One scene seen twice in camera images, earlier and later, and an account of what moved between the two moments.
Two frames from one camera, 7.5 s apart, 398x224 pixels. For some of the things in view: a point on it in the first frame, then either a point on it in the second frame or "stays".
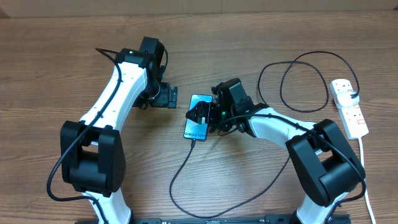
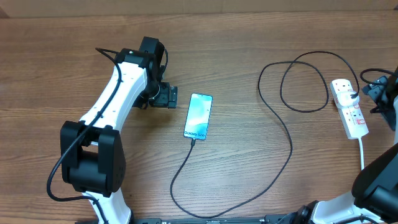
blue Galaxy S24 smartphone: x=193 y=129 stays
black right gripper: x=204 y=110 -> x=374 y=91
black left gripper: x=166 y=98 stays
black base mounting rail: x=228 y=219 stays
